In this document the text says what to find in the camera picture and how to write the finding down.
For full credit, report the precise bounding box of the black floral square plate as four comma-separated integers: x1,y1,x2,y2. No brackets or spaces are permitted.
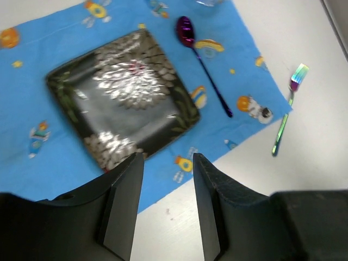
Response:
46,29,200,171

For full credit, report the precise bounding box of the blue cartoon print cloth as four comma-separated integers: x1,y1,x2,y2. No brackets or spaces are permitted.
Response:
1,1,290,210

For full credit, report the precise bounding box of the iridescent metallic fork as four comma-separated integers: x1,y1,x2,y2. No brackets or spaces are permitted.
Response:
271,63,310,157

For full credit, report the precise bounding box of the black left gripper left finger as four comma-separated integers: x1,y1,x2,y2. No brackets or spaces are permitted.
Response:
38,151,145,261

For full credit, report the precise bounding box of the purple metallic spoon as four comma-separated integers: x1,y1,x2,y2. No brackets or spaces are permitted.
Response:
176,16,233,118

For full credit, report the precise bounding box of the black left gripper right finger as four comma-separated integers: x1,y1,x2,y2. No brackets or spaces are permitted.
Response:
193,153,272,260

